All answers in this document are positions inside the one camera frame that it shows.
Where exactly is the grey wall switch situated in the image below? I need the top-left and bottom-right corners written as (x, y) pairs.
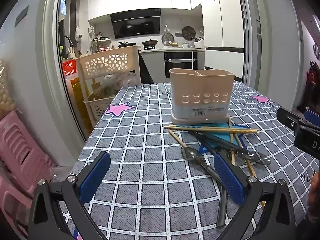
top-left (14, 8), bottom-right (29, 27)

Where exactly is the beige utensil holder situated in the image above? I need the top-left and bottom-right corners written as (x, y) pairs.
top-left (169, 68), bottom-right (235, 125)

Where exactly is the black kitchen faucet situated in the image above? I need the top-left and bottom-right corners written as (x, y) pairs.
top-left (62, 35), bottom-right (74, 48)

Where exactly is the lidded cooking pot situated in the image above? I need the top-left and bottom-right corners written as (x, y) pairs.
top-left (142, 39), bottom-right (158, 49)

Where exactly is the dark round steamer tray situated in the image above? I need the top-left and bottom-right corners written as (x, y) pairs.
top-left (182, 26), bottom-right (198, 40)

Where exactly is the round metal rack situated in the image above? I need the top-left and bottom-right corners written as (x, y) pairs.
top-left (161, 33), bottom-right (174, 47)

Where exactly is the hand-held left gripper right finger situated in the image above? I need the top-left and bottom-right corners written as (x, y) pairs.
top-left (214, 152), bottom-right (298, 240)

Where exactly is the pink plastic stool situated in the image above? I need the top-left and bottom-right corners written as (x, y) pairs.
top-left (0, 175), bottom-right (34, 235)
top-left (0, 110), bottom-right (58, 197)

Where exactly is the beige flower-cut storage cart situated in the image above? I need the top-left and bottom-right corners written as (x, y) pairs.
top-left (76, 45), bottom-right (142, 130)

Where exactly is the red plastic basket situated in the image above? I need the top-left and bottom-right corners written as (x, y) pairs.
top-left (62, 60), bottom-right (78, 77)

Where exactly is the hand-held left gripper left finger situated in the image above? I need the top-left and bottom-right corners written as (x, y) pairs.
top-left (27, 151), bottom-right (112, 240)

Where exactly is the white refrigerator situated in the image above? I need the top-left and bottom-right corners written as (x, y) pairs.
top-left (201, 0), bottom-right (247, 83)

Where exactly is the person's right forearm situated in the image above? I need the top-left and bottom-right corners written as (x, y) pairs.
top-left (307, 171), bottom-right (320, 220)

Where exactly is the red and black scooter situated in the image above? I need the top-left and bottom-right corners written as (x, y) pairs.
top-left (297, 60), bottom-right (320, 113)

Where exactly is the seasoning bottle rack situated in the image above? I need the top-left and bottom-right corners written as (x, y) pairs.
top-left (91, 36), bottom-right (112, 53)

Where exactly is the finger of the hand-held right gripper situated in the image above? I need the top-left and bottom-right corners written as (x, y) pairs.
top-left (277, 107), bottom-right (304, 130)
top-left (304, 110), bottom-right (320, 128)

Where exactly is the black range hood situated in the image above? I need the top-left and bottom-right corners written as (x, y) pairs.
top-left (110, 8), bottom-right (162, 40)

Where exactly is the pink star sticker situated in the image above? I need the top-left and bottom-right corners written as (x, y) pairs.
top-left (102, 102), bottom-right (135, 117)
top-left (251, 95), bottom-right (273, 105)

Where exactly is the white upper kitchen cabinet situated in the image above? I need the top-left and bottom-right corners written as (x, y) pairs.
top-left (87, 0), bottom-right (193, 22)

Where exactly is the grey sliding door frame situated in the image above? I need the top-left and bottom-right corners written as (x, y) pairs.
top-left (36, 0), bottom-right (267, 143)

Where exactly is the black built-in oven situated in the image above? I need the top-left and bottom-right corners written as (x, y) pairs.
top-left (164, 51), bottom-right (199, 78)

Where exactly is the yellow cooking oil bottle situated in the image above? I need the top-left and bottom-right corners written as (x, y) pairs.
top-left (66, 76), bottom-right (87, 130)

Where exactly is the beige lumpy bag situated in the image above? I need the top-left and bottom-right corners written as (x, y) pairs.
top-left (0, 60), bottom-right (15, 115)

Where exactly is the grey checked tablecloth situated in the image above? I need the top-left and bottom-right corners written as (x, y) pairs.
top-left (56, 81), bottom-right (320, 240)

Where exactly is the blue star sticker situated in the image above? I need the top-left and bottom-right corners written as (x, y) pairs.
top-left (195, 122), bottom-right (250, 155)

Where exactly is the clear plastic bag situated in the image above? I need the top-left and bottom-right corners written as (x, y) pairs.
top-left (100, 71), bottom-right (139, 98)

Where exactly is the plain wooden chopstick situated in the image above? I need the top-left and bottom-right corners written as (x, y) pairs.
top-left (168, 129), bottom-right (188, 148)
top-left (163, 126), bottom-right (260, 133)
top-left (234, 134), bottom-right (266, 209)
top-left (227, 114), bottom-right (236, 167)

